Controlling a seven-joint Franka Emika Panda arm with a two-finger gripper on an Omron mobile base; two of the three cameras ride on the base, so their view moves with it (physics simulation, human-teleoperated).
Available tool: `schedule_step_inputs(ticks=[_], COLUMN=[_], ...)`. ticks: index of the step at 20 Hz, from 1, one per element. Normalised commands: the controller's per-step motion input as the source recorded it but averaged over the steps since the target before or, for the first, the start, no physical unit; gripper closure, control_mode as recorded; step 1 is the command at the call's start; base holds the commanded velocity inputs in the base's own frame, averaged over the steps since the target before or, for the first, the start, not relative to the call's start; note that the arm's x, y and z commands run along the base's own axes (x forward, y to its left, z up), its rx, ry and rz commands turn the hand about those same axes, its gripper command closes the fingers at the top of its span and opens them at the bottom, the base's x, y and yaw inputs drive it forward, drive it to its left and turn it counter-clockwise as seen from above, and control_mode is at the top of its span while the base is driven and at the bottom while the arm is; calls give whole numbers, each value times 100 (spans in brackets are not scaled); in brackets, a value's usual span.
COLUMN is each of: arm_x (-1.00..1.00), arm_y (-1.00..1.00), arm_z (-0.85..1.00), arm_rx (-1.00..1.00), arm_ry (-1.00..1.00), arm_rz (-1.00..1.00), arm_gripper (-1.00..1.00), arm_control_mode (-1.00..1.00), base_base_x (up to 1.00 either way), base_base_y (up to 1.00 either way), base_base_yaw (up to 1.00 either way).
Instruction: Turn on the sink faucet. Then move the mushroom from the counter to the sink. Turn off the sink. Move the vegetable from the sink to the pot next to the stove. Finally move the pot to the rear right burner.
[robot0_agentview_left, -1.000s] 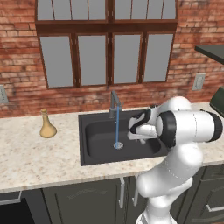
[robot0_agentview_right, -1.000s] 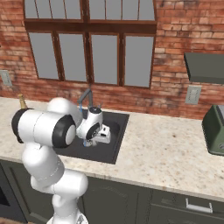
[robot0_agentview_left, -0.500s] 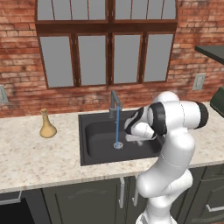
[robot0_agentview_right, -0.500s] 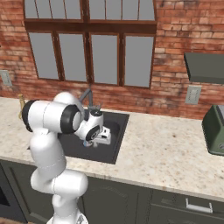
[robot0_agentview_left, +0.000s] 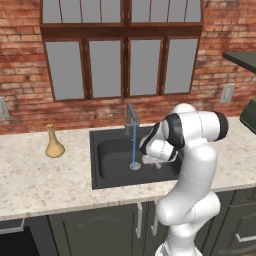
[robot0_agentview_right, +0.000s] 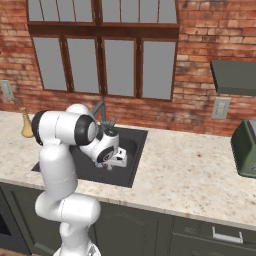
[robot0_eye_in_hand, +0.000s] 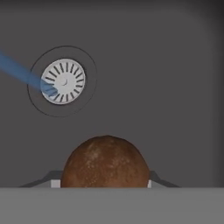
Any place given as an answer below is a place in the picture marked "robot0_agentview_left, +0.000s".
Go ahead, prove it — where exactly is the silver cabinet door handle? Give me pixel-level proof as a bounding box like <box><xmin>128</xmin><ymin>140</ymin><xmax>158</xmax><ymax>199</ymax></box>
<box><xmin>135</xmin><ymin>202</ymin><xmax>144</xmax><ymax>239</ymax></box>
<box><xmin>150</xmin><ymin>199</ymin><xmax>160</xmax><ymax>236</ymax></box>

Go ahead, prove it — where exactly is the dark green stove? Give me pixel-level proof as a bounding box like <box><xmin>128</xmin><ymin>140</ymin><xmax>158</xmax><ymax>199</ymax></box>
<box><xmin>239</xmin><ymin>98</ymin><xmax>256</xmax><ymax>136</ymax></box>

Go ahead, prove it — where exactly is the black dishwasher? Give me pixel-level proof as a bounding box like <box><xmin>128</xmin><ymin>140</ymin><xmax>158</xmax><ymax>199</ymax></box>
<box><xmin>0</xmin><ymin>217</ymin><xmax>44</xmax><ymax>256</ymax></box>

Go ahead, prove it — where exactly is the silver drawer handle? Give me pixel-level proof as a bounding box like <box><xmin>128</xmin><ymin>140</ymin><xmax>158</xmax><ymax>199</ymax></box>
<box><xmin>234</xmin><ymin>232</ymin><xmax>256</xmax><ymax>243</ymax></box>

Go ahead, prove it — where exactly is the silver dishwasher handle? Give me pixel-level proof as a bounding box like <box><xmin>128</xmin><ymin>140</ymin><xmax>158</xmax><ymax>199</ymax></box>
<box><xmin>0</xmin><ymin>218</ymin><xmax>26</xmax><ymax>236</ymax></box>

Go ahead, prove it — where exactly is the dark green range hood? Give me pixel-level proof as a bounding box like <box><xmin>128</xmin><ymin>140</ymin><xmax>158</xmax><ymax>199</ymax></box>
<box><xmin>222</xmin><ymin>51</ymin><xmax>256</xmax><ymax>75</ymax></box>

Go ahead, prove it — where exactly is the brown wooden framed window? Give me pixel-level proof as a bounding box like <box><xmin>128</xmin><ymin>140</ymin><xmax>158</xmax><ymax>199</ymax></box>
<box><xmin>39</xmin><ymin>0</ymin><xmax>204</xmax><ymax>103</ymax></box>

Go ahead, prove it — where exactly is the grey wall switch plate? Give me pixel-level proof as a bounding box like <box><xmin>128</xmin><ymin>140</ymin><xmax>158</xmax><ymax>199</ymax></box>
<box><xmin>0</xmin><ymin>96</ymin><xmax>11</xmax><ymax>121</ymax></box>

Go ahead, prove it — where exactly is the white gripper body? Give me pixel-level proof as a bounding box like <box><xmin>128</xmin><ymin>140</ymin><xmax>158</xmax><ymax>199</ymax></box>
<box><xmin>141</xmin><ymin>153</ymin><xmax>167</xmax><ymax>169</ymax></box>

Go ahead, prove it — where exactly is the dark grey drawer front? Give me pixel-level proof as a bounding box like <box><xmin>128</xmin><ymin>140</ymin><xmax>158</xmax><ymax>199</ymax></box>
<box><xmin>229</xmin><ymin>187</ymin><xmax>256</xmax><ymax>208</ymax></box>
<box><xmin>209</xmin><ymin>203</ymin><xmax>256</xmax><ymax>256</ymax></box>

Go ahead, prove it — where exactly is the dark grey cabinet door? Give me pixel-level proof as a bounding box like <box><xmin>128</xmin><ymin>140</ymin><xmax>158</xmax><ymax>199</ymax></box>
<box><xmin>47</xmin><ymin>201</ymin><xmax>150</xmax><ymax>256</ymax></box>
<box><xmin>142</xmin><ymin>189</ymin><xmax>236</xmax><ymax>256</ymax></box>

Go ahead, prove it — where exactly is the tan ceramic vase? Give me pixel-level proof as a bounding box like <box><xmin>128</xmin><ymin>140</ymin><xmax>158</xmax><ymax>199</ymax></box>
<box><xmin>45</xmin><ymin>123</ymin><xmax>66</xmax><ymax>159</ymax></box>

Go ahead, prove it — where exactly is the grey wall outlet plate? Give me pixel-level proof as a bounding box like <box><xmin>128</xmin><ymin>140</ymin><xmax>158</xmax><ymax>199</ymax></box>
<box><xmin>219</xmin><ymin>83</ymin><xmax>236</xmax><ymax>104</ymax></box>

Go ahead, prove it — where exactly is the dark grey sink basin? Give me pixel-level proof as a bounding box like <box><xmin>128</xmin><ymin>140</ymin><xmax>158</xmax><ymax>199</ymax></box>
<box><xmin>88</xmin><ymin>125</ymin><xmax>184</xmax><ymax>191</ymax></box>

